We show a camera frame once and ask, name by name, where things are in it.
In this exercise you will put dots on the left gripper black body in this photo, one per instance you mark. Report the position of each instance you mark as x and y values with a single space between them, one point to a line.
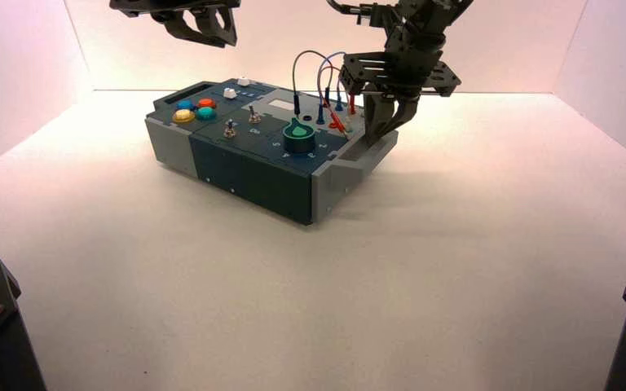
172 5

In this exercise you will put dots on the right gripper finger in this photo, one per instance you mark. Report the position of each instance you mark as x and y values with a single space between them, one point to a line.
378 121
405 113

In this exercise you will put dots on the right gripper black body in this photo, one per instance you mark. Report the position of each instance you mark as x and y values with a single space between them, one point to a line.
399 75

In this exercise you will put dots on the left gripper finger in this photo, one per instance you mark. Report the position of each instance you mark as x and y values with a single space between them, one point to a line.
183 32
222 24

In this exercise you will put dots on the silver metal toggle switch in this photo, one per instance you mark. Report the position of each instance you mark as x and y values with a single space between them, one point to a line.
253 115
229 130

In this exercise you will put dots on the blue and grey control box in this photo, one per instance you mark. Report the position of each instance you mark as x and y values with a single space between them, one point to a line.
259 178

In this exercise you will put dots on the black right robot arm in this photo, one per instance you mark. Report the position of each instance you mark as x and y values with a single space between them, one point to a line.
426 21

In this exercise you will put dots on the white slider cap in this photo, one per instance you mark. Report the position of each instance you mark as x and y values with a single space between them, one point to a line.
243 81
230 93

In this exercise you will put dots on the blue round push button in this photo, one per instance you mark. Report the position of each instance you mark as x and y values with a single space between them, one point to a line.
185 104

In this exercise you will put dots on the red round push button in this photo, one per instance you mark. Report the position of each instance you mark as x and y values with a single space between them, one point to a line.
206 102

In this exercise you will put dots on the green rotary knob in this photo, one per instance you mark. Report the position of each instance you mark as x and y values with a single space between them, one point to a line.
298 139

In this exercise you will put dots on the yellow round push button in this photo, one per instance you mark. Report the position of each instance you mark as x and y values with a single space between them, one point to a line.
184 116

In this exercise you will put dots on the teal round push button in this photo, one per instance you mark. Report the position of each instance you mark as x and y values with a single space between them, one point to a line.
205 114

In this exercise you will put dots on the white rectangular display window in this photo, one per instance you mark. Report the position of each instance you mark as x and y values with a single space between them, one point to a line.
282 104

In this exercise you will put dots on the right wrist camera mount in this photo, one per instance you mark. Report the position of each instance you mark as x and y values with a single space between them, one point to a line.
375 15

